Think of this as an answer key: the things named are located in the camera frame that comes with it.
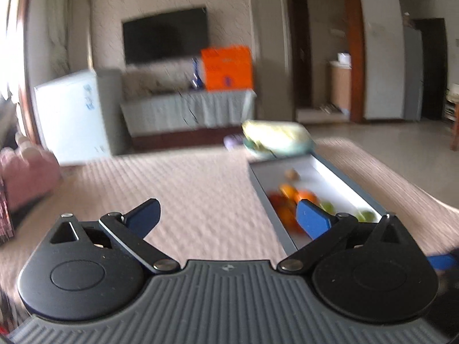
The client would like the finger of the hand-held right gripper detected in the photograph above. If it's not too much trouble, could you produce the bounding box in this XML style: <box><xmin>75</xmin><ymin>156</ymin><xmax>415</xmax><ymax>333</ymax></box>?
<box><xmin>428</xmin><ymin>253</ymin><xmax>457</xmax><ymax>271</ymax></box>

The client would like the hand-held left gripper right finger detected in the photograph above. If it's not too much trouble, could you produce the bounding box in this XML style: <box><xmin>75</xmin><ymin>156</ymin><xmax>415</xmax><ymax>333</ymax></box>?
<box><xmin>277</xmin><ymin>200</ymin><xmax>413</xmax><ymax>273</ymax></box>

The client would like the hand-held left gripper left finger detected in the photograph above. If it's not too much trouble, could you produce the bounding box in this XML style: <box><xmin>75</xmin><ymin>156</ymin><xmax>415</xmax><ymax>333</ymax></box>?
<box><xmin>50</xmin><ymin>198</ymin><xmax>182</xmax><ymax>273</ymax></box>

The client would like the grey cardboard box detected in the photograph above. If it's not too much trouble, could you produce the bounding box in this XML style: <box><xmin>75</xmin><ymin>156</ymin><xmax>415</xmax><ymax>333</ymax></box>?
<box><xmin>248</xmin><ymin>152</ymin><xmax>390</xmax><ymax>254</ymax></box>

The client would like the dark wooden TV cabinet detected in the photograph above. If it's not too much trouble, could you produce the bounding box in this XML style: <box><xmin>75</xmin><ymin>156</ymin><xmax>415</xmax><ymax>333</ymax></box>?
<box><xmin>129</xmin><ymin>122</ymin><xmax>252</xmax><ymax>151</ymax></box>

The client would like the teal cartoon plate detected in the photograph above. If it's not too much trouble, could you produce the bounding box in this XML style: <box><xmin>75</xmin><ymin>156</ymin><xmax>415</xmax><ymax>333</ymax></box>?
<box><xmin>243</xmin><ymin>138</ymin><xmax>316</xmax><ymax>159</ymax></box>

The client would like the napa cabbage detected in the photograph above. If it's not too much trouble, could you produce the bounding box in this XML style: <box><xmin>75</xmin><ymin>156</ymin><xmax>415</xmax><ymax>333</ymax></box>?
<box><xmin>242</xmin><ymin>120</ymin><xmax>311</xmax><ymax>153</ymax></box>

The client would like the grey cabinet cover cloth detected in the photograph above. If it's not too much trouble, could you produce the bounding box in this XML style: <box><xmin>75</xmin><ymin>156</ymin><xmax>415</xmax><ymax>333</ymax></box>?
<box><xmin>120</xmin><ymin>89</ymin><xmax>257</xmax><ymax>137</ymax></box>

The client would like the purple plastic bottle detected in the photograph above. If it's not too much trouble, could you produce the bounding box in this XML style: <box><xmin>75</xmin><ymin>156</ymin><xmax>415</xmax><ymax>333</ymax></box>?
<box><xmin>224</xmin><ymin>134</ymin><xmax>246</xmax><ymax>150</ymax></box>

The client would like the white chest freezer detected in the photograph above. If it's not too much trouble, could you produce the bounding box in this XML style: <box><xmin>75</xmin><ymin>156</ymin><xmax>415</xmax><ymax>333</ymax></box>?
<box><xmin>34</xmin><ymin>68</ymin><xmax>125</xmax><ymax>166</ymax></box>

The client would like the pink cloth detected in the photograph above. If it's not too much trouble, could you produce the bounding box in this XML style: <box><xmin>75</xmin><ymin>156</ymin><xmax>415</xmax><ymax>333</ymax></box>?
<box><xmin>0</xmin><ymin>132</ymin><xmax>62</xmax><ymax>213</ymax></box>

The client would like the wooden kitchen counter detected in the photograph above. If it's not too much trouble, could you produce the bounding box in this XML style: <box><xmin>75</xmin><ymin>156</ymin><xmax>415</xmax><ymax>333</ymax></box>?
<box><xmin>328</xmin><ymin>61</ymin><xmax>352</xmax><ymax>112</ymax></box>

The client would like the dark plaid cloth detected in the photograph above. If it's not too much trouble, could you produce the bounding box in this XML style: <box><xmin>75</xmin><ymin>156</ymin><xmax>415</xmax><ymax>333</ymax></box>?
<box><xmin>0</xmin><ymin>175</ymin><xmax>17</xmax><ymax>245</ymax></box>

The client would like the blue glass bottle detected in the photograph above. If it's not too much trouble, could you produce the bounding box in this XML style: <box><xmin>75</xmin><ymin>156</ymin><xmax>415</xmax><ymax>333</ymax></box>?
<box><xmin>190</xmin><ymin>58</ymin><xmax>203</xmax><ymax>89</ymax></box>

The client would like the orange gift box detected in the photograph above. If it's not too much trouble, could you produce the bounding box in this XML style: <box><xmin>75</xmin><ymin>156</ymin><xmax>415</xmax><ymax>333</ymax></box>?
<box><xmin>200</xmin><ymin>45</ymin><xmax>254</xmax><ymax>91</ymax></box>

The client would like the dark wooden door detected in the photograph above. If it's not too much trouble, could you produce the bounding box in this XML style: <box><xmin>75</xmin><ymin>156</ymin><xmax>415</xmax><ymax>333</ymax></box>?
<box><xmin>290</xmin><ymin>0</ymin><xmax>311</xmax><ymax>108</ymax></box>

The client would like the grey refrigerator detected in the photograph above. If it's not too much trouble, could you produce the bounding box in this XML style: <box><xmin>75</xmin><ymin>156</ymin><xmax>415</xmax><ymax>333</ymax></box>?
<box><xmin>403</xmin><ymin>25</ymin><xmax>426</xmax><ymax>121</ymax></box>

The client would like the black flat television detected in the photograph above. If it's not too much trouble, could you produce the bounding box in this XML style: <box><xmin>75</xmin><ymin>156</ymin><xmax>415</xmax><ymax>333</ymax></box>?
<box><xmin>121</xmin><ymin>6</ymin><xmax>209</xmax><ymax>66</ymax></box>

